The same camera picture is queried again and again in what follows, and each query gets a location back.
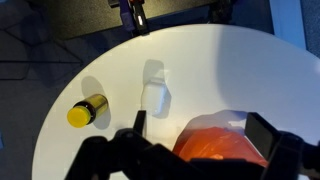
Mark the orange plastic bag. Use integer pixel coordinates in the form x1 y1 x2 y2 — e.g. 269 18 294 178
172 109 270 168

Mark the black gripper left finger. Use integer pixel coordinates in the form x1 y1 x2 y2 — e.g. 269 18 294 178
64 109 201 180

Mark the yellow capped bottle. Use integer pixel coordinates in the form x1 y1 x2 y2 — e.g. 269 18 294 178
66 93 110 129

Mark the blue carton box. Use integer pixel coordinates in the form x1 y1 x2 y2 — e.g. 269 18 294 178
141 77 168 116

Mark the purple clamp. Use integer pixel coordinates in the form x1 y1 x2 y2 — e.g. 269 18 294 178
117 0 135 33

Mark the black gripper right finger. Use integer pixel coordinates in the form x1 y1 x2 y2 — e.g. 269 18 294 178
244 112 320 180

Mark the black board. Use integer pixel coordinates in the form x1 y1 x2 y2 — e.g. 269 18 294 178
41 0 216 42

